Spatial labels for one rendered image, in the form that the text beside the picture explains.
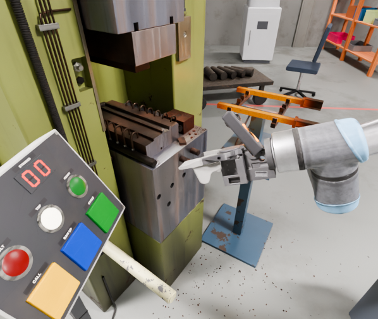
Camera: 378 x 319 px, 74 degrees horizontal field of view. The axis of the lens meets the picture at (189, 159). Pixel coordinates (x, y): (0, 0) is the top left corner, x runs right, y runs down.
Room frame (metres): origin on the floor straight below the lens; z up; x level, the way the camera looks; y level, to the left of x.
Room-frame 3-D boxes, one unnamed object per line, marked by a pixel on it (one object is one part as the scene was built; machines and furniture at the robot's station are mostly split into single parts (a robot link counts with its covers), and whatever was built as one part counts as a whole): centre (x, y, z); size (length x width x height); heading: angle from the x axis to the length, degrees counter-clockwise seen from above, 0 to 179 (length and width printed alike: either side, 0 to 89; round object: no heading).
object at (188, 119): (1.04, 0.05, 0.95); 0.12 x 0.09 x 0.07; 54
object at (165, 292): (0.53, 0.23, 0.62); 0.44 x 0.05 x 0.05; 54
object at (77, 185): (0.44, 0.27, 1.09); 0.05 x 0.03 x 0.04; 144
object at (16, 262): (0.24, 0.30, 1.09); 0.05 x 0.03 x 0.04; 144
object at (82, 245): (0.33, 0.24, 1.01); 0.07 x 0.05 x 0.07; 169
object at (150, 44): (0.98, 0.27, 1.32); 0.42 x 0.20 x 0.10; 54
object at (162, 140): (0.98, 0.27, 0.96); 0.42 x 0.20 x 0.09; 54
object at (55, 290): (0.24, 0.26, 1.01); 0.07 x 0.05 x 0.07; 169
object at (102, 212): (0.43, 0.22, 1.01); 0.07 x 0.05 x 0.07; 169
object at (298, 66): (3.70, -1.67, 0.48); 0.56 x 0.54 x 0.97; 82
